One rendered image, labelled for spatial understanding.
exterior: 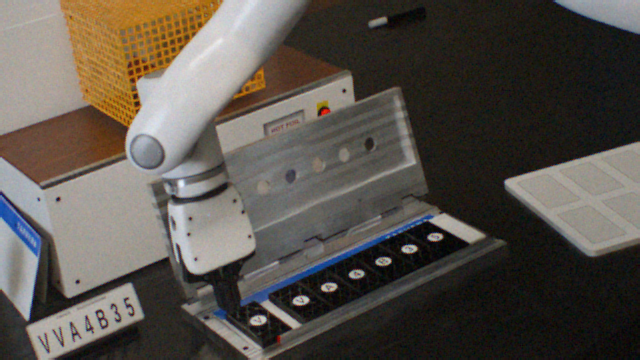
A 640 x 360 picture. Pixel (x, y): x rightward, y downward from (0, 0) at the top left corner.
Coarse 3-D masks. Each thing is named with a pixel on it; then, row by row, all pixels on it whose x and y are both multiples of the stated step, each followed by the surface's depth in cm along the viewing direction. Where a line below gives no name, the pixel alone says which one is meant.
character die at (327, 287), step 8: (320, 272) 189; (328, 272) 188; (296, 280) 187; (304, 280) 187; (312, 280) 187; (320, 280) 187; (328, 280) 186; (336, 280) 187; (312, 288) 186; (320, 288) 185; (328, 288) 184; (336, 288) 184; (344, 288) 184; (352, 288) 184; (320, 296) 183; (328, 296) 183; (336, 296) 183; (344, 296) 182; (352, 296) 182; (360, 296) 182; (336, 304) 180
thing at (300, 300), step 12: (288, 288) 186; (300, 288) 186; (276, 300) 183; (288, 300) 183; (300, 300) 182; (312, 300) 183; (324, 300) 181; (288, 312) 181; (300, 312) 180; (312, 312) 179; (324, 312) 179
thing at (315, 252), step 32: (384, 224) 202; (288, 256) 193; (320, 256) 195; (480, 256) 190; (256, 288) 188; (416, 288) 184; (192, 320) 185; (352, 320) 179; (256, 352) 174; (288, 352) 174
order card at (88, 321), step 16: (128, 288) 186; (80, 304) 183; (96, 304) 184; (112, 304) 185; (128, 304) 186; (48, 320) 180; (64, 320) 181; (80, 320) 182; (96, 320) 183; (112, 320) 185; (128, 320) 186; (32, 336) 179; (48, 336) 180; (64, 336) 181; (80, 336) 182; (96, 336) 183; (48, 352) 180; (64, 352) 181
